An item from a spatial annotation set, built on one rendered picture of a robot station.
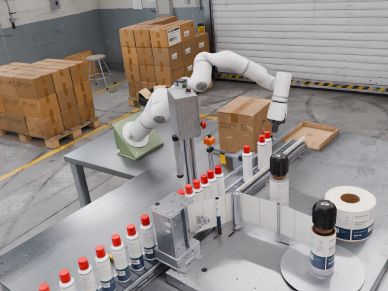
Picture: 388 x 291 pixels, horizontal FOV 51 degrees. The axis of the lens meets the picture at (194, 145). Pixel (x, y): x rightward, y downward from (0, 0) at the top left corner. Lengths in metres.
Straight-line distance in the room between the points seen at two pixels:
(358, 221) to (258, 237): 0.41
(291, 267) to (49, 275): 1.01
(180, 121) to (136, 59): 4.35
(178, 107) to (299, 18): 4.73
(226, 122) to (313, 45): 3.92
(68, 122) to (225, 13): 3.04
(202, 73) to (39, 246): 1.16
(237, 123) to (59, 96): 3.19
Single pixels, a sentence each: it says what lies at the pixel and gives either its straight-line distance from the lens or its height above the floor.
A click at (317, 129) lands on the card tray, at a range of 2.94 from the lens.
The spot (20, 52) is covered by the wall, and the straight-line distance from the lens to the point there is 7.66.
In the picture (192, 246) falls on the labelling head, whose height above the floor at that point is 0.94.
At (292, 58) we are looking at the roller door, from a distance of 6.44.
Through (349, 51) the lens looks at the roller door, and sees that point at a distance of 6.17.
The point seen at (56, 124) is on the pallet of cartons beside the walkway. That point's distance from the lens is 5.30.
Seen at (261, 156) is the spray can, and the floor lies 0.97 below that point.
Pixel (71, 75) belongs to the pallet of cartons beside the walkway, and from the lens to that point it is 5.39.
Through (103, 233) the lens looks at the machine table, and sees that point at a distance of 2.06.
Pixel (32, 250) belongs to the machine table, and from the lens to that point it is 2.10.
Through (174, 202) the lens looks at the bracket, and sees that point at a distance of 1.59.
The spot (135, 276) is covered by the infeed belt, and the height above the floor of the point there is 0.88.
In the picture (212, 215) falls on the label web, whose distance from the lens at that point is 1.79.
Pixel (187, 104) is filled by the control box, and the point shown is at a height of 1.44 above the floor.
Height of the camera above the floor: 2.00
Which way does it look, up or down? 25 degrees down
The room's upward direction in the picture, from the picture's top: 6 degrees counter-clockwise
